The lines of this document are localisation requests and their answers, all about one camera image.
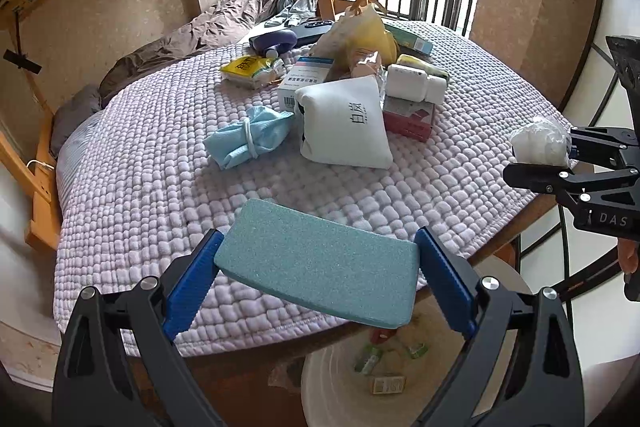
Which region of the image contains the white tissue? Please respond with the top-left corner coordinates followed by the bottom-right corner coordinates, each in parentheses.
top-left (510, 116), bottom-right (573, 168)

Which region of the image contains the white medicine box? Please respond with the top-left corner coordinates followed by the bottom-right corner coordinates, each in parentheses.
top-left (277, 74), bottom-right (333, 112)

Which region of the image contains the yellow plastic bag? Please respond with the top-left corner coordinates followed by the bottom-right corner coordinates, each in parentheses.
top-left (310, 0), bottom-right (398, 80)

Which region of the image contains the grey jacket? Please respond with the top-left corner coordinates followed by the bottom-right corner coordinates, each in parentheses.
top-left (265, 0), bottom-right (321, 28)

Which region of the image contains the small tan box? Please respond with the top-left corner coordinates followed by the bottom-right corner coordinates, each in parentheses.
top-left (370, 374), bottom-right (407, 395)

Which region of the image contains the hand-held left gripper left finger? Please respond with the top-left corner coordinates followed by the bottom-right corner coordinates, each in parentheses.
top-left (52, 228), bottom-right (226, 427)

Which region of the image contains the grey striped pillow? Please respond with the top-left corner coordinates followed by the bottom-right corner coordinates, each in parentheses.
top-left (55, 122), bottom-right (96, 218)

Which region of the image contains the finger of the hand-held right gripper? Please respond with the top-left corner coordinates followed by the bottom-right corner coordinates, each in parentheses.
top-left (567, 126), bottom-right (640, 172)
top-left (502, 161), bottom-right (640, 208)

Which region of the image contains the teal cardboard box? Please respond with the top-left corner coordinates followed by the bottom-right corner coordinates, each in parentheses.
top-left (382, 22), bottom-right (433, 56)

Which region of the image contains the pink cardboard box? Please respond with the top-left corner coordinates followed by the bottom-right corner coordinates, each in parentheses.
top-left (382, 97), bottom-right (435, 142)

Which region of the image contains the yellow green packet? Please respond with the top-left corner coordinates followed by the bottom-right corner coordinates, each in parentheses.
top-left (400, 54), bottom-right (448, 80)

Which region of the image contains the brown snack in clear wrapper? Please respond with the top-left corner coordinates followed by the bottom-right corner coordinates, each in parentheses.
top-left (345, 47), bottom-right (388, 80)

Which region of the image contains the dark grey pillow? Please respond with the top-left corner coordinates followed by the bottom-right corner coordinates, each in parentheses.
top-left (50, 84), bottom-right (103, 158)

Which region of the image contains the brown duvet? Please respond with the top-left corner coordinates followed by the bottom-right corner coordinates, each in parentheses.
top-left (97, 0), bottom-right (301, 108)

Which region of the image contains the white power adapter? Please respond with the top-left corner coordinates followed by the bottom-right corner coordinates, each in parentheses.
top-left (385, 63), bottom-right (448, 104)

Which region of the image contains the yellow snack packet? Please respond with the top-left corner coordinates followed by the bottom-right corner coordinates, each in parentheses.
top-left (220, 55), bottom-right (286, 90)

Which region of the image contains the white plastic bucket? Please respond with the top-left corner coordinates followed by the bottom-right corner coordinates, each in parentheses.
top-left (300, 255), bottom-right (536, 427)

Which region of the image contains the lavender quilted blanket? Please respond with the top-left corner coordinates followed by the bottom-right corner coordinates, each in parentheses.
top-left (52, 21), bottom-right (573, 358)

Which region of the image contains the blue face mask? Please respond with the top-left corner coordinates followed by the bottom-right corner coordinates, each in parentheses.
top-left (203, 105), bottom-right (297, 170)

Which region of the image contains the clear plastic bag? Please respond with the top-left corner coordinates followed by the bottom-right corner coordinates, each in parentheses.
top-left (267, 359), bottom-right (306, 395)

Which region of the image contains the white cloth pouch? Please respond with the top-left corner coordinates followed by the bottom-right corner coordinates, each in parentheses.
top-left (293, 75), bottom-right (394, 170)

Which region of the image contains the person's right hand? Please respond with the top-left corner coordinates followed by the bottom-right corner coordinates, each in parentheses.
top-left (617, 239), bottom-right (640, 278)

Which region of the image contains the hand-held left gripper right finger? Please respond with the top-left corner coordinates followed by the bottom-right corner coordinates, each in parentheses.
top-left (414, 227), bottom-right (586, 427)

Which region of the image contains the teal foam block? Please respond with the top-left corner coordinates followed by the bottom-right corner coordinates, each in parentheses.
top-left (213, 198), bottom-right (420, 329)

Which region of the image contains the white blue striped box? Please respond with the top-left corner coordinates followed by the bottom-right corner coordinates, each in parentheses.
top-left (290, 56), bottom-right (336, 80)

